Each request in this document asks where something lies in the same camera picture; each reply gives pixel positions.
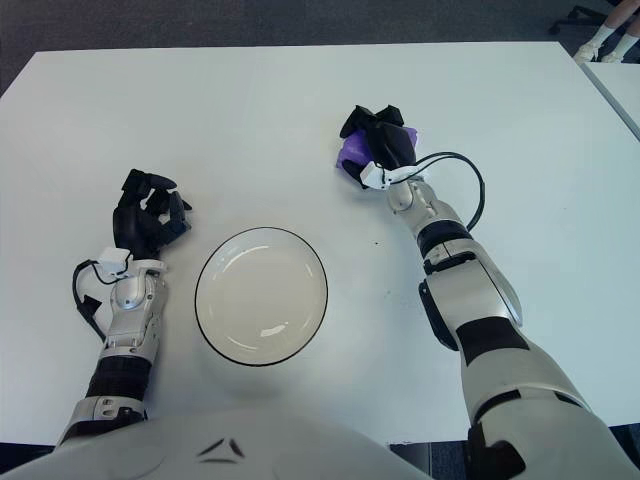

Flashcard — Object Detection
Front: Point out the white plate black rim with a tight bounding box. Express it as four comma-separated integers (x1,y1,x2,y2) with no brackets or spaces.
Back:
193,226,330,364

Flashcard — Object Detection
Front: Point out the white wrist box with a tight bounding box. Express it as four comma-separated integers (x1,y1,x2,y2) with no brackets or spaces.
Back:
97,247,132,275
358,162,389,191

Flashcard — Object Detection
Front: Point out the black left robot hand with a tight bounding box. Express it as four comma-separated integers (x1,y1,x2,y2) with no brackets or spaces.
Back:
112,168,194,262

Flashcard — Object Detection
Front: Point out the grey robot torso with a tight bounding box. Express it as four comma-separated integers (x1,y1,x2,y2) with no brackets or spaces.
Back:
0,404,431,480

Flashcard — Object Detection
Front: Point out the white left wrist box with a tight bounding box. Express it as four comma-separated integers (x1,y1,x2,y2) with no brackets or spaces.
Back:
97,247,132,275

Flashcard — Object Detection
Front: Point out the person leg white sock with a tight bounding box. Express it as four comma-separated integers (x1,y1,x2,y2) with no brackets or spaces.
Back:
573,0,636,61
602,29,640,64

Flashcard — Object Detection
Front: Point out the black office chair base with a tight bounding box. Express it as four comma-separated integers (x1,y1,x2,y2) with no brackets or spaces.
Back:
548,0,621,36

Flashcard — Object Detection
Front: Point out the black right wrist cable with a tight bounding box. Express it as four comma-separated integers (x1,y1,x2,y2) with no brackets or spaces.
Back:
414,151,486,234

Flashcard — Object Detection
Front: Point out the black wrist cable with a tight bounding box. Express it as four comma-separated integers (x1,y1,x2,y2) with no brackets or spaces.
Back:
72,258,121,342
414,151,486,234

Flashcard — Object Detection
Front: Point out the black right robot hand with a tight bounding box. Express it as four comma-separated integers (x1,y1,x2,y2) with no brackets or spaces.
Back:
339,103,419,191

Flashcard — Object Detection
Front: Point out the white side table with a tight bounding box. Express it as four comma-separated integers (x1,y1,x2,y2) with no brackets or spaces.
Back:
579,60,640,141

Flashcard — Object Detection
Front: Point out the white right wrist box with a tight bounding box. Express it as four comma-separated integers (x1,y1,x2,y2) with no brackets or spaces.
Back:
358,162,389,191

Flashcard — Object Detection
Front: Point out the purple tissue paper pack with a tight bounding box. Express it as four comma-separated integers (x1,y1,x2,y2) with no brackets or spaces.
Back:
334,127,419,174

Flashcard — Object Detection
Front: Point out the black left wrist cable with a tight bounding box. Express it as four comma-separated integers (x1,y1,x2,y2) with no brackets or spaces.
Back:
72,258,121,342

